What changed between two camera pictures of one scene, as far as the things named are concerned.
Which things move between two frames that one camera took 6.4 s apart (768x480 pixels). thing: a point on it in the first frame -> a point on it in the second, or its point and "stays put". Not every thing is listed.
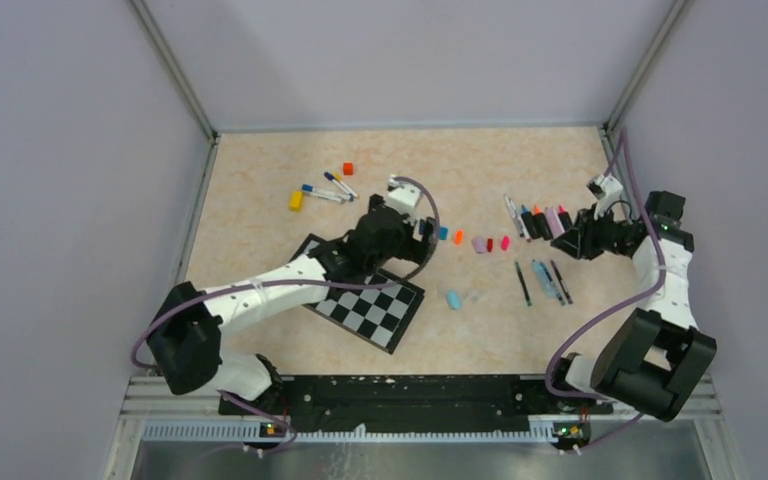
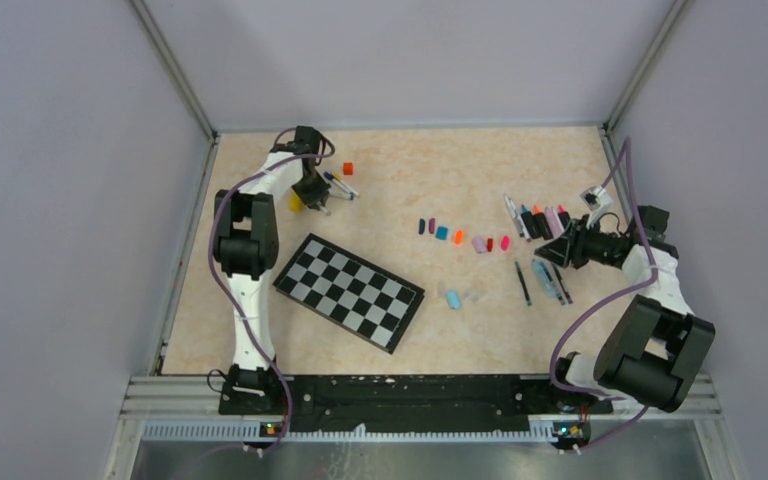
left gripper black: [410, 247] -> [319, 193]
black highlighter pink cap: [566, 219] stays put
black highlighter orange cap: [543, 223] stays put
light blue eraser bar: [546, 284] stays put
